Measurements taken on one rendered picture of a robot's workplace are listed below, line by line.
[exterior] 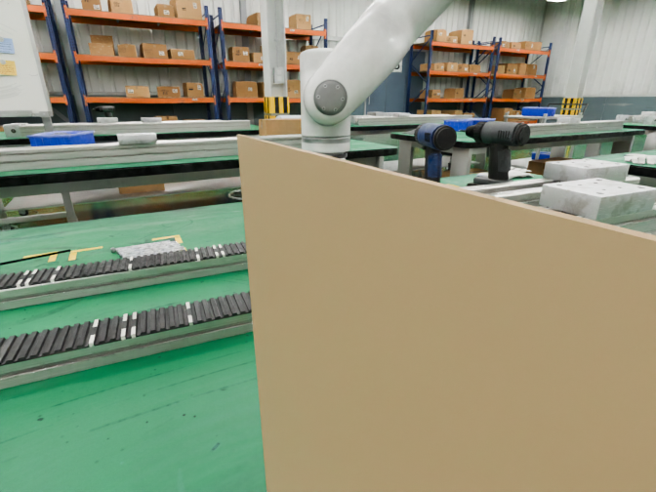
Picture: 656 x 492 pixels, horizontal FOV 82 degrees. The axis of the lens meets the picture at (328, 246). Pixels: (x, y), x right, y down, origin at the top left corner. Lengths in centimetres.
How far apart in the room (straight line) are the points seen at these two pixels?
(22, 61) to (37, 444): 301
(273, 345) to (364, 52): 47
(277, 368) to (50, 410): 33
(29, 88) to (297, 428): 321
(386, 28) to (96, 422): 58
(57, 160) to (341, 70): 162
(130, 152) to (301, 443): 190
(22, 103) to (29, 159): 131
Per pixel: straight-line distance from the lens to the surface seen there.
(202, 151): 206
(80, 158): 203
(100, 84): 1096
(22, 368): 51
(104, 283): 67
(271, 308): 16
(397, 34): 62
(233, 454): 36
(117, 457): 39
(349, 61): 57
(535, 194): 96
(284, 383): 17
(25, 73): 331
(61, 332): 52
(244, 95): 1044
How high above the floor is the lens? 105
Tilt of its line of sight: 21 degrees down
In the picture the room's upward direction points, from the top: straight up
